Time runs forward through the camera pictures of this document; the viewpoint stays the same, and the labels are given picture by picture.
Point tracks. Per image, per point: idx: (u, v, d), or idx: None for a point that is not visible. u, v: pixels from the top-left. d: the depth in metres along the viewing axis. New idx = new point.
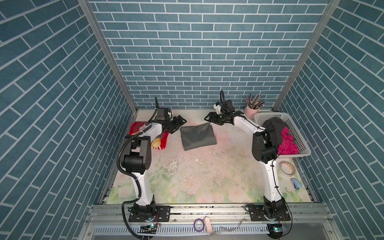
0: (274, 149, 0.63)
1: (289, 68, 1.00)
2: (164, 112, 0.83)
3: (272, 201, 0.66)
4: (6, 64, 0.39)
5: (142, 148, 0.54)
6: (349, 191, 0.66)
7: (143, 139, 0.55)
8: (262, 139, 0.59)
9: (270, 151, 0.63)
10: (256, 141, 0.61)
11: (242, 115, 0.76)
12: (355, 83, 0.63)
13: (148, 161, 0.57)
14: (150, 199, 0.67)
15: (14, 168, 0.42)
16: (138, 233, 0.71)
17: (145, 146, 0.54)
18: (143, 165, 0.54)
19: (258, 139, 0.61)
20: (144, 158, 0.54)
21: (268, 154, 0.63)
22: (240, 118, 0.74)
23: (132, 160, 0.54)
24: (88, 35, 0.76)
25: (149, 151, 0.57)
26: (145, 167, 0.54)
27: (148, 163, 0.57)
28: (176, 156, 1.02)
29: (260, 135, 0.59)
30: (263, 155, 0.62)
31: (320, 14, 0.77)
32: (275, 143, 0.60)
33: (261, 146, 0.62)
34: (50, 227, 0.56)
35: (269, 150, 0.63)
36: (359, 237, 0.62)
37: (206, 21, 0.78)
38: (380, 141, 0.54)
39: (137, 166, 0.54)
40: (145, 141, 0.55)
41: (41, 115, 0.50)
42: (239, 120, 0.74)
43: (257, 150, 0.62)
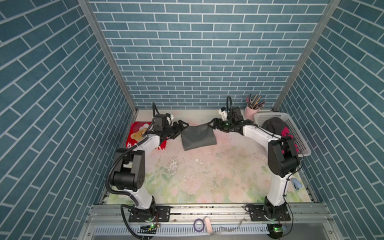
0: (294, 160, 0.54)
1: (289, 68, 1.00)
2: (162, 121, 0.76)
3: (274, 205, 0.64)
4: (6, 64, 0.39)
5: (134, 165, 0.48)
6: (349, 191, 0.66)
7: (136, 154, 0.49)
8: (279, 148, 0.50)
9: (290, 162, 0.54)
10: (272, 151, 0.52)
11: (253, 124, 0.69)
12: (355, 83, 0.63)
13: (140, 178, 0.50)
14: (148, 203, 0.65)
15: (14, 168, 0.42)
16: (138, 233, 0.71)
17: (138, 162, 0.49)
18: (134, 184, 0.47)
19: (275, 148, 0.53)
20: (136, 176, 0.48)
21: (288, 166, 0.53)
22: (252, 127, 0.66)
23: (123, 177, 0.48)
24: (88, 35, 0.76)
25: (142, 168, 0.51)
26: (136, 186, 0.48)
27: (140, 181, 0.51)
28: (176, 156, 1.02)
29: (276, 144, 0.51)
30: (283, 167, 0.53)
31: (320, 14, 0.77)
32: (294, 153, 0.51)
33: (280, 157, 0.53)
34: (50, 227, 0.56)
35: (288, 161, 0.54)
36: (359, 237, 0.62)
37: (206, 21, 0.78)
38: (380, 141, 0.54)
39: (128, 184, 0.48)
40: (138, 156, 0.49)
41: (41, 115, 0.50)
42: (249, 130, 0.67)
43: (275, 163, 0.53)
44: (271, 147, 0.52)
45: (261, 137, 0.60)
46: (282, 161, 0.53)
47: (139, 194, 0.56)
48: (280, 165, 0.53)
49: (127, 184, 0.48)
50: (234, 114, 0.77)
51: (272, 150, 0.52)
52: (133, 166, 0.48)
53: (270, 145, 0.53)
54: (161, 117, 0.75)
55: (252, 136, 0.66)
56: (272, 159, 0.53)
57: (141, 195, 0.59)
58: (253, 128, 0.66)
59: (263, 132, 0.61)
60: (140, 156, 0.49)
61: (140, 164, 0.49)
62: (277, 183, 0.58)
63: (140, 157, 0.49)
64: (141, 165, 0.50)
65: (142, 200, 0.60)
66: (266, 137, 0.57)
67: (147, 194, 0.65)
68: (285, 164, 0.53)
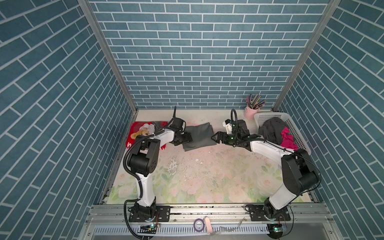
0: (314, 177, 0.48)
1: (289, 68, 1.00)
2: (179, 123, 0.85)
3: (276, 209, 0.64)
4: (6, 63, 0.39)
5: (150, 150, 0.54)
6: (349, 191, 0.66)
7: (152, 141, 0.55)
8: (294, 164, 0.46)
9: (309, 179, 0.48)
10: (288, 167, 0.47)
11: (260, 138, 0.65)
12: (355, 83, 0.63)
13: (152, 164, 0.55)
14: (151, 200, 0.66)
15: (14, 168, 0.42)
16: (138, 233, 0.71)
17: (153, 149, 0.54)
18: (146, 168, 0.53)
19: (290, 164, 0.47)
20: (150, 161, 0.53)
21: (308, 184, 0.47)
22: (259, 143, 0.62)
23: (138, 160, 0.54)
24: (88, 35, 0.76)
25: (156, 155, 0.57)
26: (149, 171, 0.54)
27: (153, 168, 0.57)
28: (176, 156, 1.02)
29: (291, 159, 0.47)
30: (302, 186, 0.47)
31: (320, 14, 0.77)
32: (312, 169, 0.49)
33: (297, 174, 0.47)
34: (50, 227, 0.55)
35: (307, 178, 0.48)
36: (359, 237, 0.62)
37: (206, 21, 0.78)
38: (380, 141, 0.54)
39: (141, 167, 0.53)
40: (154, 144, 0.55)
41: (41, 115, 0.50)
42: (257, 144, 0.63)
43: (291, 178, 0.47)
44: (286, 163, 0.47)
45: (272, 151, 0.55)
46: (300, 179, 0.47)
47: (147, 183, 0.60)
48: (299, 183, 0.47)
49: (140, 166, 0.53)
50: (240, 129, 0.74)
51: (287, 166, 0.47)
52: (149, 151, 0.54)
53: (284, 161, 0.47)
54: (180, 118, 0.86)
55: (262, 151, 0.61)
56: (287, 175, 0.48)
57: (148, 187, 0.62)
58: (262, 142, 0.61)
59: (273, 146, 0.56)
60: (156, 144, 0.55)
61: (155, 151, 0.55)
62: (286, 194, 0.54)
63: (156, 145, 0.55)
64: (155, 152, 0.55)
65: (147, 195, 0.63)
66: (278, 152, 0.52)
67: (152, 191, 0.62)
68: (304, 182, 0.47)
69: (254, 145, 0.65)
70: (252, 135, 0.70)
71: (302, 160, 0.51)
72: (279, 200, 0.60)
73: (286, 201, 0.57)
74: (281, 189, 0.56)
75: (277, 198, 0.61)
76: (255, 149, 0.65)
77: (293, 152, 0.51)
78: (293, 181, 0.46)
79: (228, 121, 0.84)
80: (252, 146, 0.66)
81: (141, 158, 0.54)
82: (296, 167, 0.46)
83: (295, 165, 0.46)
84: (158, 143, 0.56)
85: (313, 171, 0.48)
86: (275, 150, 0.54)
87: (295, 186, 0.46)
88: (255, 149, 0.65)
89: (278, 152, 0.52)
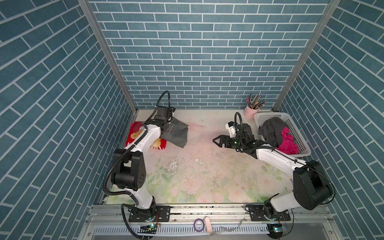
0: (328, 191, 0.45)
1: (289, 67, 0.99)
2: (165, 112, 0.74)
3: (276, 210, 0.63)
4: (6, 63, 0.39)
5: (133, 166, 0.47)
6: (349, 191, 0.66)
7: (134, 155, 0.47)
8: (308, 179, 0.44)
9: (322, 193, 0.45)
10: (300, 181, 0.44)
11: (268, 146, 0.61)
12: (355, 83, 0.63)
13: (140, 177, 0.49)
14: (149, 204, 0.66)
15: (14, 168, 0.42)
16: (137, 233, 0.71)
17: (137, 164, 0.47)
18: (134, 183, 0.47)
19: (303, 178, 0.44)
20: (137, 176, 0.47)
21: (321, 199, 0.45)
22: (266, 151, 0.59)
23: (123, 176, 0.48)
24: (88, 35, 0.76)
25: (141, 168, 0.50)
26: (137, 186, 0.48)
27: (141, 181, 0.51)
28: (176, 156, 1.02)
29: (303, 172, 0.45)
30: (315, 201, 0.44)
31: (320, 14, 0.77)
32: (326, 182, 0.46)
33: (310, 189, 0.44)
34: (50, 227, 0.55)
35: (320, 193, 0.45)
36: (359, 237, 0.62)
37: (206, 21, 0.78)
38: (380, 141, 0.54)
39: (129, 183, 0.48)
40: (136, 158, 0.47)
41: (41, 115, 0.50)
42: (263, 152, 0.59)
43: (303, 192, 0.44)
44: (298, 177, 0.44)
45: (281, 162, 0.52)
46: (314, 194, 0.44)
47: (140, 194, 0.57)
48: (312, 199, 0.44)
49: (128, 182, 0.48)
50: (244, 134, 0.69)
51: (299, 180, 0.44)
52: (132, 166, 0.47)
53: (297, 175, 0.44)
54: (165, 107, 0.73)
55: (269, 160, 0.58)
56: (299, 189, 0.45)
57: (142, 195, 0.59)
58: (270, 151, 0.57)
59: (282, 157, 0.53)
60: (139, 158, 0.47)
61: (139, 166, 0.47)
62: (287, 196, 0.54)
63: (138, 159, 0.47)
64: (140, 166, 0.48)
65: (143, 200, 0.61)
66: (288, 164, 0.49)
67: (148, 194, 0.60)
68: (317, 197, 0.44)
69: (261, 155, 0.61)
70: (257, 141, 0.66)
71: (314, 172, 0.48)
72: (283, 204, 0.58)
73: (287, 203, 0.56)
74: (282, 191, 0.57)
75: (279, 202, 0.60)
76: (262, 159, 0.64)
77: (305, 164, 0.48)
78: (306, 196, 0.43)
79: (230, 123, 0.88)
80: (259, 155, 0.62)
81: (126, 173, 0.48)
82: (309, 181, 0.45)
83: (307, 178, 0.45)
84: (140, 157, 0.48)
85: (326, 184, 0.46)
86: (285, 162, 0.51)
87: (307, 200, 0.44)
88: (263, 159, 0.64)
89: (289, 165, 0.49)
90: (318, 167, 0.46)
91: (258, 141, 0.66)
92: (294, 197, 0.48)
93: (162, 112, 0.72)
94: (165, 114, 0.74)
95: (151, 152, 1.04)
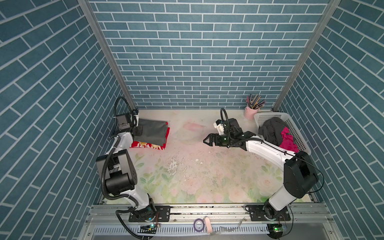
0: (315, 178, 0.48)
1: (289, 68, 1.00)
2: (127, 118, 0.74)
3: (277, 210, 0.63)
4: (5, 63, 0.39)
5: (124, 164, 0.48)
6: (349, 191, 0.66)
7: (120, 154, 0.48)
8: (298, 170, 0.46)
9: (310, 182, 0.47)
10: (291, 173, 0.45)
11: (258, 138, 0.61)
12: (355, 83, 0.63)
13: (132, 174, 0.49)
14: (147, 200, 0.67)
15: (14, 168, 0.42)
16: (138, 233, 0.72)
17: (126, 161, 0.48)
18: (130, 181, 0.48)
19: (293, 170, 0.46)
20: (130, 173, 0.48)
21: (309, 186, 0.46)
22: (257, 143, 0.59)
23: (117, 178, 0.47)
24: (88, 35, 0.76)
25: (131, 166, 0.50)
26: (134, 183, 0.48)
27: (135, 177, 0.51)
28: (176, 156, 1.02)
29: (293, 164, 0.46)
30: (304, 189, 0.46)
31: (320, 14, 0.77)
32: (312, 171, 0.48)
33: (300, 179, 0.46)
34: (50, 227, 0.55)
35: (309, 181, 0.47)
36: (359, 237, 0.62)
37: (206, 21, 0.78)
38: (379, 141, 0.54)
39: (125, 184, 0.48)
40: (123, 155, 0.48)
41: (41, 115, 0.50)
42: (253, 144, 0.59)
43: (294, 183, 0.46)
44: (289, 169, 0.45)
45: (271, 154, 0.52)
46: (303, 183, 0.47)
47: (137, 193, 0.57)
48: (302, 188, 0.46)
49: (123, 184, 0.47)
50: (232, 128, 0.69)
51: (290, 171, 0.45)
52: (122, 166, 0.48)
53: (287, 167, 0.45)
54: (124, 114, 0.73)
55: (259, 152, 0.58)
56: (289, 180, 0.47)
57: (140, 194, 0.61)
58: (260, 143, 0.58)
59: (272, 149, 0.53)
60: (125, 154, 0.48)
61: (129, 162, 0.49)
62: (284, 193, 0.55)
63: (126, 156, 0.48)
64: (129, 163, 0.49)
65: (141, 199, 0.61)
66: (278, 155, 0.50)
67: (144, 192, 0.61)
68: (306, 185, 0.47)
69: (250, 145, 0.61)
70: (246, 133, 0.66)
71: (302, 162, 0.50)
72: (281, 202, 0.59)
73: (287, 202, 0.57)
74: (281, 192, 0.56)
75: (279, 202, 0.60)
76: (251, 148, 0.61)
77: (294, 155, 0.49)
78: (296, 186, 0.45)
79: (219, 121, 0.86)
80: (248, 146, 0.62)
81: (117, 176, 0.48)
82: (299, 172, 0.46)
83: (297, 169, 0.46)
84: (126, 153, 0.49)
85: (313, 173, 0.48)
86: (276, 154, 0.51)
87: (298, 189, 0.45)
88: (251, 148, 0.61)
89: (280, 156, 0.50)
90: (305, 157, 0.48)
91: (247, 133, 0.65)
92: (285, 188, 0.50)
93: (124, 118, 0.71)
94: (127, 120, 0.74)
95: (151, 152, 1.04)
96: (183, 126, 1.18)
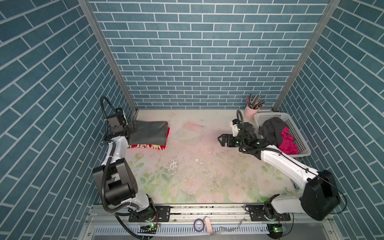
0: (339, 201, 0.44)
1: (289, 68, 1.00)
2: (119, 120, 0.69)
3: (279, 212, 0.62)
4: (6, 64, 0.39)
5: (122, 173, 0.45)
6: (349, 192, 0.66)
7: (117, 163, 0.46)
8: (319, 188, 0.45)
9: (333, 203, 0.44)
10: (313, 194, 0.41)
11: (276, 149, 0.56)
12: (355, 83, 0.63)
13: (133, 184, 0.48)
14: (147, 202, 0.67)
15: (14, 168, 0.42)
16: (138, 233, 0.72)
17: (124, 171, 0.46)
18: (130, 190, 0.46)
19: (316, 191, 0.42)
20: (130, 183, 0.46)
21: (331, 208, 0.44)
22: (275, 154, 0.54)
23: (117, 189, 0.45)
24: (88, 35, 0.76)
25: (130, 174, 0.48)
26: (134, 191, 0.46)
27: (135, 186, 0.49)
28: (176, 156, 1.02)
29: (316, 184, 0.42)
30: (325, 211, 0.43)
31: (320, 14, 0.77)
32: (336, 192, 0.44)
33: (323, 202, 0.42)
34: (50, 227, 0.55)
35: (329, 200, 0.44)
36: (359, 237, 0.62)
37: (206, 21, 0.78)
38: (380, 141, 0.54)
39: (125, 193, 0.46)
40: (121, 165, 0.45)
41: (41, 115, 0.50)
42: (269, 155, 0.56)
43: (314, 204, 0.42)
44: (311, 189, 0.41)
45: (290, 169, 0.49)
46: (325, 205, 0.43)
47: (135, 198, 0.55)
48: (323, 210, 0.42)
49: (124, 193, 0.45)
50: (247, 134, 0.65)
51: (308, 188, 0.42)
52: (121, 175, 0.45)
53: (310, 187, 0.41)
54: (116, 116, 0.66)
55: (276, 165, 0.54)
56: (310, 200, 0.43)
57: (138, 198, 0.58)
58: (277, 155, 0.54)
59: (291, 163, 0.49)
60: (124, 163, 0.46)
61: (128, 171, 0.46)
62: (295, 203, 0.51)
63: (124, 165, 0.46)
64: (128, 171, 0.46)
65: (141, 203, 0.60)
66: (299, 172, 0.46)
67: (143, 195, 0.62)
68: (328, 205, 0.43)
69: (266, 155, 0.57)
70: (262, 141, 0.62)
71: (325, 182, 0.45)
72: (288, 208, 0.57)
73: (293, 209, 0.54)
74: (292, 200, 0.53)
75: (284, 207, 0.59)
76: (266, 159, 0.57)
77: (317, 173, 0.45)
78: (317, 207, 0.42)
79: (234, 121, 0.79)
80: (263, 155, 0.58)
81: (117, 186, 0.46)
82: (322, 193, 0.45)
83: (320, 191, 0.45)
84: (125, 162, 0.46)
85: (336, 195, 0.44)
86: (296, 171, 0.47)
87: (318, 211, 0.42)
88: (267, 159, 0.57)
89: (300, 174, 0.46)
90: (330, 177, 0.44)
91: (263, 140, 0.62)
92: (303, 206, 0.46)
93: (116, 121, 0.66)
94: (119, 121, 0.69)
95: (151, 152, 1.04)
96: (183, 126, 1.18)
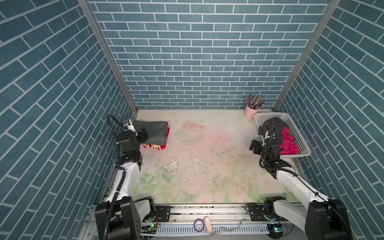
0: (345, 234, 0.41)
1: (289, 68, 1.00)
2: (131, 143, 0.63)
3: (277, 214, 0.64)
4: (5, 64, 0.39)
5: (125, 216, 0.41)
6: (349, 192, 0.66)
7: (122, 204, 0.41)
8: (323, 215, 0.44)
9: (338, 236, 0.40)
10: (315, 216, 0.41)
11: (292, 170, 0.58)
12: (355, 83, 0.63)
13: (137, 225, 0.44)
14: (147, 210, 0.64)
15: (14, 168, 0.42)
16: (139, 233, 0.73)
17: (128, 214, 0.41)
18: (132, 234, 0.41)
19: (317, 213, 0.41)
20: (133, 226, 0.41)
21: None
22: (287, 174, 0.56)
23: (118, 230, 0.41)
24: (88, 35, 0.76)
25: (134, 215, 0.43)
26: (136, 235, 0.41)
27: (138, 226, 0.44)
28: (176, 156, 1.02)
29: (320, 207, 0.41)
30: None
31: (320, 14, 0.77)
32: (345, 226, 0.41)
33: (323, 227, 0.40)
34: (50, 227, 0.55)
35: (337, 236, 0.40)
36: (359, 237, 0.62)
37: (206, 21, 0.78)
38: (380, 141, 0.54)
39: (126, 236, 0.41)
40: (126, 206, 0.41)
41: (41, 115, 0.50)
42: (284, 174, 0.57)
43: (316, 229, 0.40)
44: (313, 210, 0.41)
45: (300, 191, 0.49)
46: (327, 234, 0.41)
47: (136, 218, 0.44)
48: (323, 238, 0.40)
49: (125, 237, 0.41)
50: (270, 152, 0.66)
51: (314, 214, 0.41)
52: (124, 218, 0.41)
53: (312, 208, 0.41)
54: (128, 140, 0.59)
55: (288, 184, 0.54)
56: (312, 223, 0.41)
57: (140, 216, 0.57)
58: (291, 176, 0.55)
59: (301, 184, 0.50)
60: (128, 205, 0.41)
61: (131, 214, 0.41)
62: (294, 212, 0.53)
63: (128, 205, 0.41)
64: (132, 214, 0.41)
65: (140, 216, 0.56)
66: (307, 194, 0.46)
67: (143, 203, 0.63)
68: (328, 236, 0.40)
69: (281, 175, 0.58)
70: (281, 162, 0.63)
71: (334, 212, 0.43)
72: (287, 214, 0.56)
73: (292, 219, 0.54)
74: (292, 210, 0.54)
75: (283, 211, 0.59)
76: (281, 178, 0.58)
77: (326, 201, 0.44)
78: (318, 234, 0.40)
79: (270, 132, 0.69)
80: (278, 174, 0.59)
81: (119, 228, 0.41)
82: (325, 220, 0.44)
83: (323, 215, 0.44)
84: (130, 203, 0.41)
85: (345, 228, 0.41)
86: (304, 192, 0.47)
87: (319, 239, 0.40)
88: (281, 178, 0.58)
89: (308, 195, 0.46)
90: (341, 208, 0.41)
91: (281, 162, 0.63)
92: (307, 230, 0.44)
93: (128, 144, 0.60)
94: (132, 144, 0.64)
95: (151, 152, 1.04)
96: (183, 126, 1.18)
